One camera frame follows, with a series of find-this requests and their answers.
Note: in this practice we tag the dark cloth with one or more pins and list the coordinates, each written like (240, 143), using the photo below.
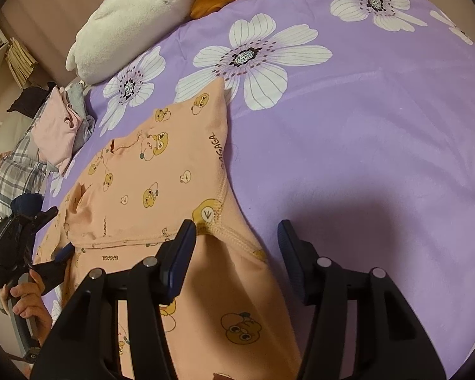
(31, 101)

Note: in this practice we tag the plaid cloth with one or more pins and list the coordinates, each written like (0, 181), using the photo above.
(19, 166)

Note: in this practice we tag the grey garment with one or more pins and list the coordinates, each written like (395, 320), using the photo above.
(79, 95)

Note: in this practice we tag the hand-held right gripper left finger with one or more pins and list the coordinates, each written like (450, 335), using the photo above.
(182, 253)

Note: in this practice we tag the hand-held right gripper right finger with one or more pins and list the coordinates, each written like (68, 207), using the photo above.
(291, 257)

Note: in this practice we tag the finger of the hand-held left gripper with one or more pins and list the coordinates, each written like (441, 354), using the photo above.
(53, 271)
(45, 217)

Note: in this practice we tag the pink folded clothes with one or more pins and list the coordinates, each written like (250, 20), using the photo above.
(59, 130)

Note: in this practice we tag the purple floral bed sheet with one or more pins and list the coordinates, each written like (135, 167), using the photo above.
(340, 146)

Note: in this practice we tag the white plush pillow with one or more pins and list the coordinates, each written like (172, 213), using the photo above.
(134, 19)

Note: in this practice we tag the straw coloured bundle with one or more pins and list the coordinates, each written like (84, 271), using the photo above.
(19, 61)

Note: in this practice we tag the person's left hand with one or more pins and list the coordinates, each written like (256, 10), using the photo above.
(39, 324)

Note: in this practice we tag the pink padded headboard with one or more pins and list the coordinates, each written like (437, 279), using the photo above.
(51, 16)

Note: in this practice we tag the orange duck print garment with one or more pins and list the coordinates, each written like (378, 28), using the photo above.
(174, 166)

